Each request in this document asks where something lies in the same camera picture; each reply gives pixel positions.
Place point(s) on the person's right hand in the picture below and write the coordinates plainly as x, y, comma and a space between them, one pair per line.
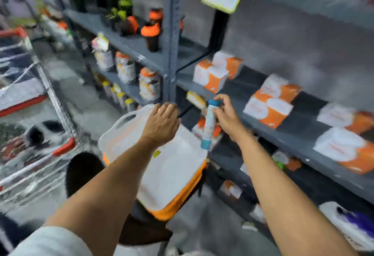
229, 118

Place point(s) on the person's left hand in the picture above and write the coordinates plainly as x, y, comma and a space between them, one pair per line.
160, 126

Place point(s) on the person's right thumb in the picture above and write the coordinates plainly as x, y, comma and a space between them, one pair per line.
216, 113

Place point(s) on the person's left little finger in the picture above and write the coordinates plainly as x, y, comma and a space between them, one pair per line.
155, 111

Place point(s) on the person's left middle finger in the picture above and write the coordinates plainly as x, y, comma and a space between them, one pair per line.
169, 109

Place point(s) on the person's left thumb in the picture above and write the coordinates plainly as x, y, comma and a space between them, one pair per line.
177, 124

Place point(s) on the white tube with blue cap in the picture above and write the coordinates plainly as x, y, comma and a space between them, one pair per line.
209, 126

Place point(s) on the large white bag orange edge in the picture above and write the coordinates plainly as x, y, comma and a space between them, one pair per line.
169, 171

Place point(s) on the person's right forearm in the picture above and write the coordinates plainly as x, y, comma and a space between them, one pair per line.
280, 200

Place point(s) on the person's left forearm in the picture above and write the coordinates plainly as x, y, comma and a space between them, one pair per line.
108, 185

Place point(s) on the small white orange pack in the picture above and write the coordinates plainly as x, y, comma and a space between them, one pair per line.
217, 132
231, 189

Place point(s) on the small bottle with yellow lid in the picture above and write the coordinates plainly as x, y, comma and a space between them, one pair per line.
106, 88
121, 99
130, 104
116, 90

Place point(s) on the row of white orange boxes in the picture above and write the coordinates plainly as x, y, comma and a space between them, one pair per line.
273, 107

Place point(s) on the grey metal shelving rack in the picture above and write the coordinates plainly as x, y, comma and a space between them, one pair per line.
169, 45

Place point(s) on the black shaker bottle orange lid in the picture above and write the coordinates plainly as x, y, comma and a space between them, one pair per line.
151, 38
129, 25
156, 16

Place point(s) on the white green orange pack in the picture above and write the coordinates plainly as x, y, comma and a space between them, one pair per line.
285, 159

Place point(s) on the black stool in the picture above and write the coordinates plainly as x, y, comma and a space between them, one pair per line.
84, 172

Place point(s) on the black and white packet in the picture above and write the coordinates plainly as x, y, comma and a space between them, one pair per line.
43, 134

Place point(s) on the white board with red edge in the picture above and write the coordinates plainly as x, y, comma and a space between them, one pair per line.
22, 96

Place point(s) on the white sleeve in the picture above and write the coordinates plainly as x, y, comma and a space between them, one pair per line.
52, 242

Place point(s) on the white bag with purple print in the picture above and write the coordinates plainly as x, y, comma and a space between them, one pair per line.
349, 225

